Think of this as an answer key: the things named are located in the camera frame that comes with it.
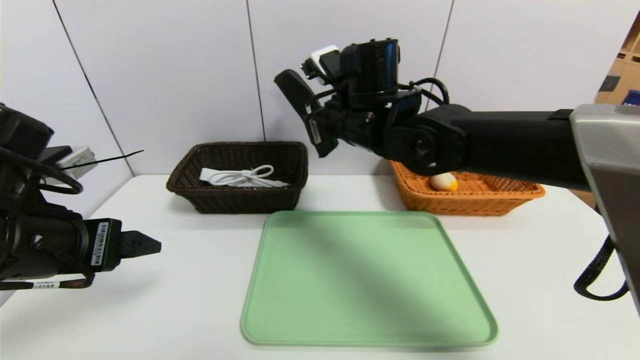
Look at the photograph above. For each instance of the black fabric pouch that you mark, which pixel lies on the black fabric pouch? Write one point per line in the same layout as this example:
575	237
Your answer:
292	92

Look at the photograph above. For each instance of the orange and white food item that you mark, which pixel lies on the orange and white food item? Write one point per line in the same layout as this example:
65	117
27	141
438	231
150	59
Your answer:
442	182

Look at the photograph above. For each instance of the dark blue box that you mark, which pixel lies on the dark blue box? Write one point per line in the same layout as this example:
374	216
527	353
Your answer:
634	97

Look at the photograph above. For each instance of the dark grey box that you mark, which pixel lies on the dark grey box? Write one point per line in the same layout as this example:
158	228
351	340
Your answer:
608	84

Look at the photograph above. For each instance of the orange wicker basket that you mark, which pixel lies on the orange wicker basket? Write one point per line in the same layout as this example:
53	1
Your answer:
480	202

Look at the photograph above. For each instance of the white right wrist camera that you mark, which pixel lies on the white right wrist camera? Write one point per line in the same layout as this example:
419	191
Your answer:
322	52

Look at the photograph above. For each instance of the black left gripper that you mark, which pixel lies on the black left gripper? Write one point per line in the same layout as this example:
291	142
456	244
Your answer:
104	244

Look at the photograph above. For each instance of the dark brown wicker basket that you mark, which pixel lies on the dark brown wicker basket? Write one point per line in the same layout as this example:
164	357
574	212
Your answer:
240	200

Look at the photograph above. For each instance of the wooden shelf unit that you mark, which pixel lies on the wooden shelf unit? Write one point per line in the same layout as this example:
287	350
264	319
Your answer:
627	75

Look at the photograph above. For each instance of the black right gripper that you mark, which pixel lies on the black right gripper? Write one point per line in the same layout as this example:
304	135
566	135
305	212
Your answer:
317	131

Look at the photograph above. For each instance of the light green plastic tray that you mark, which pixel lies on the light green plastic tray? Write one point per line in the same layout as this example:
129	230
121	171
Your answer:
320	300

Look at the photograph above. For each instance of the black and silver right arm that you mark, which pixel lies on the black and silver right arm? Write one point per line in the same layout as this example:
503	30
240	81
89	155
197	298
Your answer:
525	145

